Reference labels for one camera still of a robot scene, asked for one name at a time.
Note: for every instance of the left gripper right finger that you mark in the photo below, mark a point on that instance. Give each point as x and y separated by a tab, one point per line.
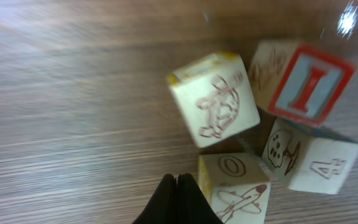
192	206

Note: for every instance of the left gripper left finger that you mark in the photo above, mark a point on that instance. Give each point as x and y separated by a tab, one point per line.
161	208

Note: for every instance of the white picture block yellow side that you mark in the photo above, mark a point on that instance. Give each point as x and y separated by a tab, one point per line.
235	186

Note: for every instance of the white block blue edge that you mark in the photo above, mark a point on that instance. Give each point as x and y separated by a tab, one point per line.
309	159

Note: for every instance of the red letter block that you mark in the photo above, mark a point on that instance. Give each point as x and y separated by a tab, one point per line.
296	81

